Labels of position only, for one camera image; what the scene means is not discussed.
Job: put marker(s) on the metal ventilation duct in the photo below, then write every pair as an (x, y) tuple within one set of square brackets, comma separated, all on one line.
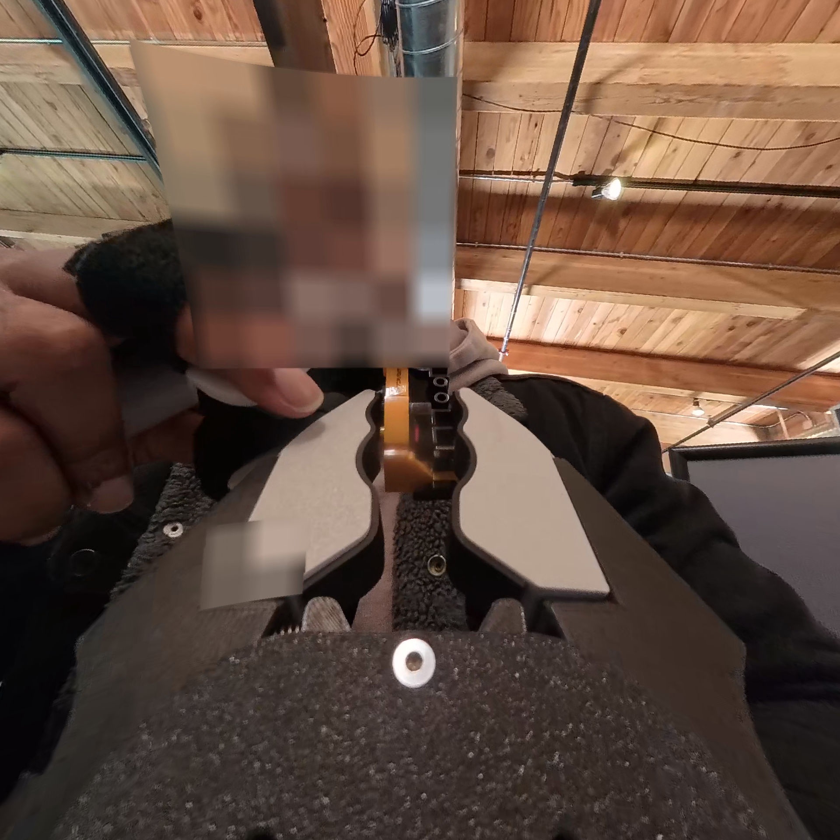
[(426, 39)]

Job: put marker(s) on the person's right hand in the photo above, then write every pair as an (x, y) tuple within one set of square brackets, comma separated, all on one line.
[(46, 394)]

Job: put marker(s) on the black lighting track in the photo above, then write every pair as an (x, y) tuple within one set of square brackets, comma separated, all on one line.
[(722, 186)]

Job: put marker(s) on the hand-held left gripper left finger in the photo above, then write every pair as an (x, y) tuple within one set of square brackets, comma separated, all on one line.
[(321, 479)]

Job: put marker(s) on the yellow black lego car section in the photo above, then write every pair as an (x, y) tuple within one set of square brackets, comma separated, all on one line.
[(400, 453)]

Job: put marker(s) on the black steel beam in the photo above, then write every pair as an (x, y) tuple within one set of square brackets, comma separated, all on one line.
[(98, 72)]

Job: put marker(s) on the ceiling spotlight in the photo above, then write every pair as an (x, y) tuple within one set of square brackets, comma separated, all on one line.
[(697, 407), (609, 189)]

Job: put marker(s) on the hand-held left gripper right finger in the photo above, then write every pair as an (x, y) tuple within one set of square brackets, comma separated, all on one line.
[(518, 505)]

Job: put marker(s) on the black fleece jacket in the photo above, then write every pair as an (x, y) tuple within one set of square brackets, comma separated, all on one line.
[(656, 472)]

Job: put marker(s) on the dark computer monitor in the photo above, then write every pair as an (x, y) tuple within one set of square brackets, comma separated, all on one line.
[(774, 499)]

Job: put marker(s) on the metal conduit rod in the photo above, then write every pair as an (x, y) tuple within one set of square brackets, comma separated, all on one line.
[(557, 144)]

